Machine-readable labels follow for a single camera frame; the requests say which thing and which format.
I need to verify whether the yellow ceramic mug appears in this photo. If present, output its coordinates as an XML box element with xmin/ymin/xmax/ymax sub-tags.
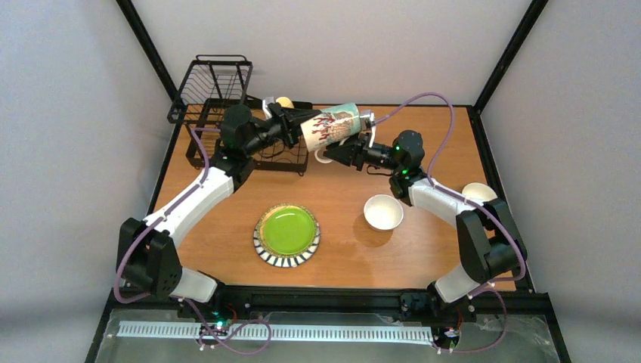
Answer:
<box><xmin>275</xmin><ymin>96</ymin><xmax>295</xmax><ymax>109</ymax></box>

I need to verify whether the tall patterned ceramic cup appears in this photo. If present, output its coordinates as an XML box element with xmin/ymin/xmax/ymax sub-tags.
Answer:
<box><xmin>301</xmin><ymin>103</ymin><xmax>362</xmax><ymax>164</ymax></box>

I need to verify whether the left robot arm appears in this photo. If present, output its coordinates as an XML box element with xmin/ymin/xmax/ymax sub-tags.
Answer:
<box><xmin>113</xmin><ymin>102</ymin><xmax>321</xmax><ymax>304</ymax></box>

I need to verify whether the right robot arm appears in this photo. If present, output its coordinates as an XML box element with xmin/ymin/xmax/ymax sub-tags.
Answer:
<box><xmin>323</xmin><ymin>130</ymin><xmax>527</xmax><ymax>303</ymax></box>

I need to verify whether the green plate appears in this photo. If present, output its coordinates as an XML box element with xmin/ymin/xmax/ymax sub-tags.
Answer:
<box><xmin>259</xmin><ymin>205</ymin><xmax>317</xmax><ymax>256</ymax></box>

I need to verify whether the striped plate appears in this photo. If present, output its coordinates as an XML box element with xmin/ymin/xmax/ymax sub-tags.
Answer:
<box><xmin>252</xmin><ymin>203</ymin><xmax>321</xmax><ymax>268</ymax></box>

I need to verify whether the white bowl at right edge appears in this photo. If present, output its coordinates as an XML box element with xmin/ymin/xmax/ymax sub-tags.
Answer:
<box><xmin>461</xmin><ymin>182</ymin><xmax>498</xmax><ymax>202</ymax></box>

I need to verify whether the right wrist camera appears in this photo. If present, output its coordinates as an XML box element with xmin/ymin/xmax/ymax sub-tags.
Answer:
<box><xmin>359</xmin><ymin>110</ymin><xmax>376</xmax><ymax>148</ymax></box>

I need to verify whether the black wire dish rack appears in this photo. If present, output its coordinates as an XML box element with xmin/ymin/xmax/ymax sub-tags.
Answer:
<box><xmin>167</xmin><ymin>54</ymin><xmax>308</xmax><ymax>176</ymax></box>

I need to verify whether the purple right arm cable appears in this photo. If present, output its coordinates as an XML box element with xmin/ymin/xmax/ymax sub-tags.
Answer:
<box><xmin>373</xmin><ymin>92</ymin><xmax>528</xmax><ymax>355</ymax></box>

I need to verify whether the white cable duct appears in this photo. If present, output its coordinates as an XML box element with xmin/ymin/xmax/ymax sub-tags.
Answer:
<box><xmin>116</xmin><ymin>321</ymin><xmax>433</xmax><ymax>345</ymax></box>

